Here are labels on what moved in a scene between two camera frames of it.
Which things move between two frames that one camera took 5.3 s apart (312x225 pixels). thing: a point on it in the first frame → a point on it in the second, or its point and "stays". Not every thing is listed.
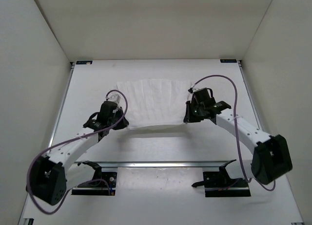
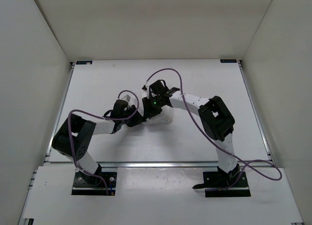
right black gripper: x=189 y=118 → x=149 y=112
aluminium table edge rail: x=161 y=164 stays
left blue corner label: x=83 y=62 stays
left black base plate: x=110 y=177 stays
